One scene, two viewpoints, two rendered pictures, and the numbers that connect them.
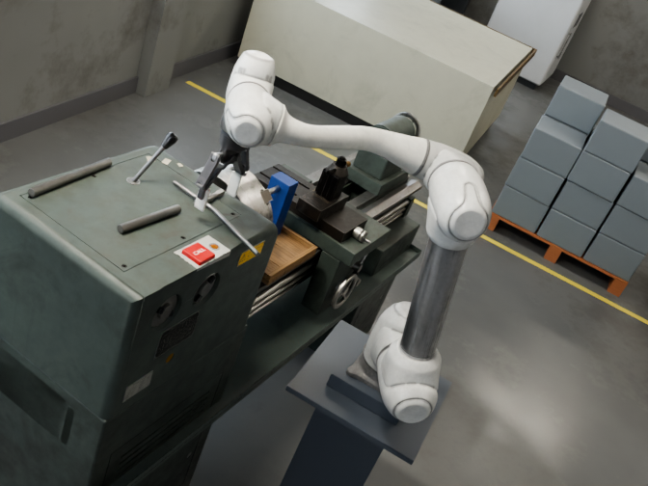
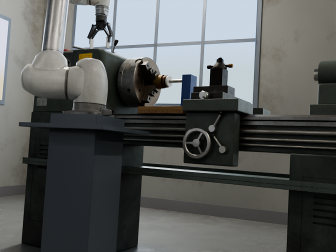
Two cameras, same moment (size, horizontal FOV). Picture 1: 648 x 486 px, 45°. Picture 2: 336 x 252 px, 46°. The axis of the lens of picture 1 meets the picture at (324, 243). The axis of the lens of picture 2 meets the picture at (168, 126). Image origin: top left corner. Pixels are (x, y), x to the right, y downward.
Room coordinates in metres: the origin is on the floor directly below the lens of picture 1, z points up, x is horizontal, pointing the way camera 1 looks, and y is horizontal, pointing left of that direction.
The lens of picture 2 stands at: (2.69, -2.12, 0.66)
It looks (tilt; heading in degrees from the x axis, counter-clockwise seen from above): 3 degrees up; 100
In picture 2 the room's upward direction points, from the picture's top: 3 degrees clockwise
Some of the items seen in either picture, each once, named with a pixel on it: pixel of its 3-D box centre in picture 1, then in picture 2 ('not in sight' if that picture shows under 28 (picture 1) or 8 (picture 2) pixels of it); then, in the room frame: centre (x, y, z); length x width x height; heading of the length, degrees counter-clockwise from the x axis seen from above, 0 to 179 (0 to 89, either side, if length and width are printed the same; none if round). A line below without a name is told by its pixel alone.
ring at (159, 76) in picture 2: not in sight; (161, 81); (2.20, 0.27, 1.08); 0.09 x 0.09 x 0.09; 69
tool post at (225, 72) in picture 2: (331, 182); (218, 78); (2.56, 0.06, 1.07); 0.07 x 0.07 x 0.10; 69
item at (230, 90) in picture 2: (322, 202); (213, 91); (2.54, 0.06, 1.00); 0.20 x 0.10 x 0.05; 159
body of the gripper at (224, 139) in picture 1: (231, 147); (101, 23); (1.77, 0.31, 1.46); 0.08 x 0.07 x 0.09; 159
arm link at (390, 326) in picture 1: (399, 337); (89, 81); (1.97, -0.32, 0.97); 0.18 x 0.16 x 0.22; 15
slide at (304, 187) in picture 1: (308, 202); (222, 101); (2.59, 0.11, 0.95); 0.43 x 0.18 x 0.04; 69
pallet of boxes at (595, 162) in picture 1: (591, 182); not in sight; (5.16, -1.55, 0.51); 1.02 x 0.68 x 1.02; 77
